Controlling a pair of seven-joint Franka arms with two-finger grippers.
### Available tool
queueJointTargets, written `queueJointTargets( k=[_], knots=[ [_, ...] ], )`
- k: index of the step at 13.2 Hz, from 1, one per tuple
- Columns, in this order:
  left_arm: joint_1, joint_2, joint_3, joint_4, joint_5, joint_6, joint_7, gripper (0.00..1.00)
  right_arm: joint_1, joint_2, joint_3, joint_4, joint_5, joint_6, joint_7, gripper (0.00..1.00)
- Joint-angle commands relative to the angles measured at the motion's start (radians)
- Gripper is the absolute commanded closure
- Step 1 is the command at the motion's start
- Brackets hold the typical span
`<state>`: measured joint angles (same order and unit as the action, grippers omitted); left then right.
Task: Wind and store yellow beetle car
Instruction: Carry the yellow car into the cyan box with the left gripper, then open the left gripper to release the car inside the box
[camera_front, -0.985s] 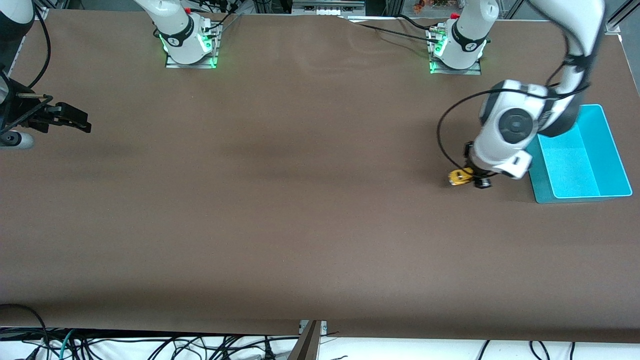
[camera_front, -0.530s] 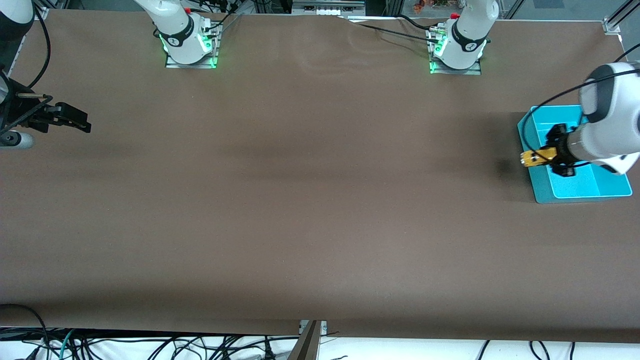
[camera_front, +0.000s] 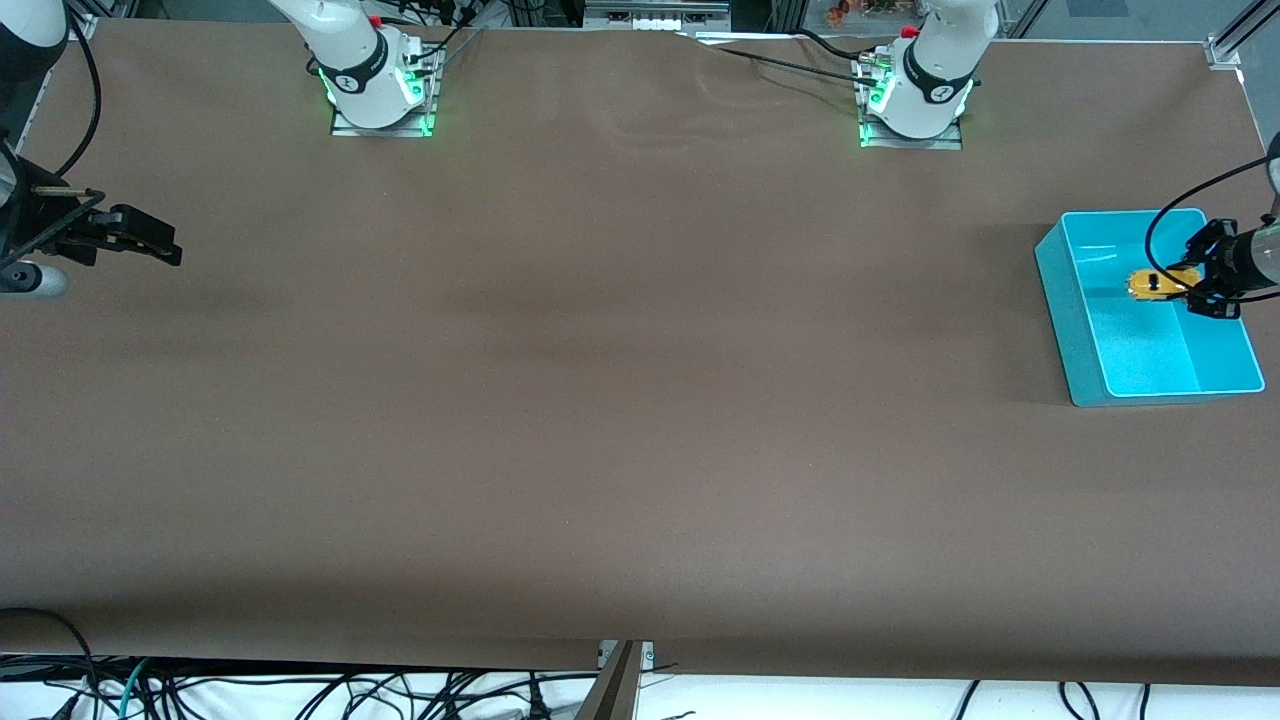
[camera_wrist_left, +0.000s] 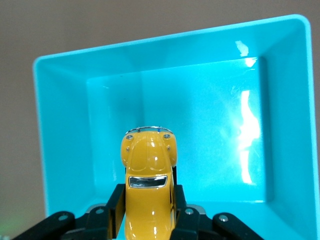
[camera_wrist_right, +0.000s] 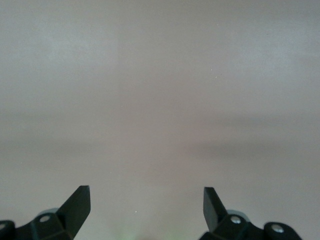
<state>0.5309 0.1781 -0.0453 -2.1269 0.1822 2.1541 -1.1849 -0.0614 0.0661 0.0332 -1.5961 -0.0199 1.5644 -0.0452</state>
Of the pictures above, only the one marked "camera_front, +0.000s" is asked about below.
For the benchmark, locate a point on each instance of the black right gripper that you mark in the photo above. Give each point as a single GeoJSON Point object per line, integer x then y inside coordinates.
{"type": "Point", "coordinates": [36, 217]}

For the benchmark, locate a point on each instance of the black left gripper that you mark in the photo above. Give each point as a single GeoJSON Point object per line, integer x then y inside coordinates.
{"type": "Point", "coordinates": [1222, 262]}

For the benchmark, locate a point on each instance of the yellow beetle toy car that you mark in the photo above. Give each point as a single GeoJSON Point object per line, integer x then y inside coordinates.
{"type": "Point", "coordinates": [1145, 283]}

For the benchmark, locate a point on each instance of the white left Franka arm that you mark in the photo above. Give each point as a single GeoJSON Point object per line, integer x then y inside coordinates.
{"type": "Point", "coordinates": [930, 80]}

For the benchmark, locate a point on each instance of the cyan plastic storage bin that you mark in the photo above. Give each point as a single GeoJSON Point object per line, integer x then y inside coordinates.
{"type": "Point", "coordinates": [1140, 350]}

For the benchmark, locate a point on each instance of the brown table cover sheet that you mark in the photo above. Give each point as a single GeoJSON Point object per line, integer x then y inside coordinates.
{"type": "Point", "coordinates": [640, 400]}

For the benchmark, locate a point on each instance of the white power strip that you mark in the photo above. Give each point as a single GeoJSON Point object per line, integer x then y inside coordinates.
{"type": "Point", "coordinates": [650, 20]}

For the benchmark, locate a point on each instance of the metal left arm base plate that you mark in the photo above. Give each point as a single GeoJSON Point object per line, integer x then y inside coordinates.
{"type": "Point", "coordinates": [950, 143]}

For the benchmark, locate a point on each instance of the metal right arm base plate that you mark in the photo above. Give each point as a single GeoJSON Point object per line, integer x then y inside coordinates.
{"type": "Point", "coordinates": [428, 110]}

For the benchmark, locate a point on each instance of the grey table leg post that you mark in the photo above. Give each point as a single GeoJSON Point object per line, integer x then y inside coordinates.
{"type": "Point", "coordinates": [615, 690]}

